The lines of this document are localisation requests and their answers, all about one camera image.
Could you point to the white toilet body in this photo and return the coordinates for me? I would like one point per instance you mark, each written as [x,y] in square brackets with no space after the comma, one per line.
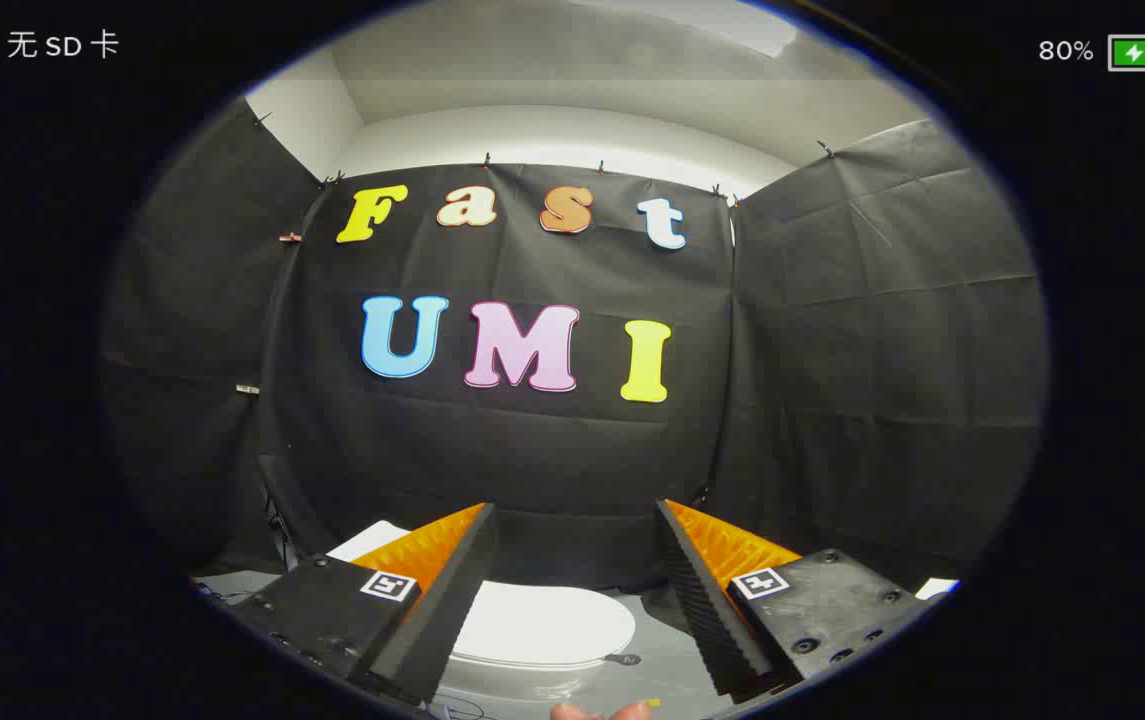
[522,685]

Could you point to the black backdrop cloth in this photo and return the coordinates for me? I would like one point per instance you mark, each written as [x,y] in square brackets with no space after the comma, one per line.
[532,450]

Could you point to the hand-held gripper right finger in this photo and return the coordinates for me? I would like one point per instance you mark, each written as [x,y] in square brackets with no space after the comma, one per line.
[702,600]

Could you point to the white toilet lid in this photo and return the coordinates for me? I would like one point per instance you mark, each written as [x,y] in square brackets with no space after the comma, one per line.
[552,625]

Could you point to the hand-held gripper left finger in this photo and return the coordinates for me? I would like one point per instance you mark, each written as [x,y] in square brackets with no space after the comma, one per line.
[452,600]

